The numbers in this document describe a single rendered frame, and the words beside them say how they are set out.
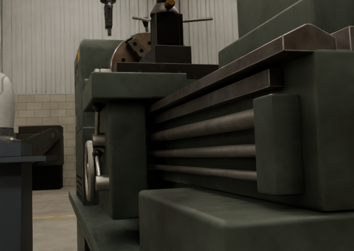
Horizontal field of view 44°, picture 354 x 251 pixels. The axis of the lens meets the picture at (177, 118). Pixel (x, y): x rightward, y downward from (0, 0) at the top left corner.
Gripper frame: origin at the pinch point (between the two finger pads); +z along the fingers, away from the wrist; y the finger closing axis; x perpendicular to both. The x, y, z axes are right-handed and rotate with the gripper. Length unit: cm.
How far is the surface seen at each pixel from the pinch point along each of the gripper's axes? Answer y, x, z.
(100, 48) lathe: 16.2, -5.9, 10.0
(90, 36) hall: -982, 78, -268
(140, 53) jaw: 37.7, 7.4, 16.7
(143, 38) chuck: 31.7, 9.6, 8.9
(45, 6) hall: -1000, -40, -350
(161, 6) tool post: 92, 2, 16
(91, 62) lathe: 16.2, -9.5, 16.1
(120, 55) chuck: 31.7, 0.3, 16.3
